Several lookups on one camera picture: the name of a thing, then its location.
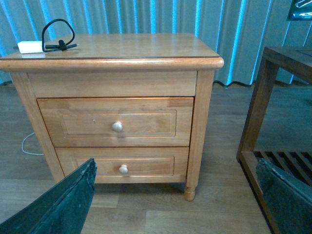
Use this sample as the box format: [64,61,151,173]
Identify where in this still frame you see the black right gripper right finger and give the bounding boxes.
[256,158,312,234]

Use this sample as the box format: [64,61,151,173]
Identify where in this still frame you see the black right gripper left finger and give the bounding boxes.
[0,158,96,234]

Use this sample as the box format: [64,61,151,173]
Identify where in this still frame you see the wooden drawer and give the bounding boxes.
[56,147,189,183]
[38,97,193,147]

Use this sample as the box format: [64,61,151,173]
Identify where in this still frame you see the black charger cable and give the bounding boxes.
[41,19,79,53]

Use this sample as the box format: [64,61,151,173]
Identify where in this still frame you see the white charger adapter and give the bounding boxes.
[18,41,43,54]

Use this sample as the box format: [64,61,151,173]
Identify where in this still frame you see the dark wooden side table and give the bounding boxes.
[236,47,312,234]

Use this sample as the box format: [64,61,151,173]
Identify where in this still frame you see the light wooden nightstand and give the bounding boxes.
[0,34,224,201]

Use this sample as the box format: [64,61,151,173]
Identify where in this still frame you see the light blue-grey curtain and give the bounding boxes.
[0,0,312,85]

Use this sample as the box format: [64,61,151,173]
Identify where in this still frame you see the dark object at corner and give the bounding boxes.
[287,0,312,21]

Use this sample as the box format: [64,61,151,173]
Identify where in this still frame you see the white cable on floor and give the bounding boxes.
[21,132,43,156]

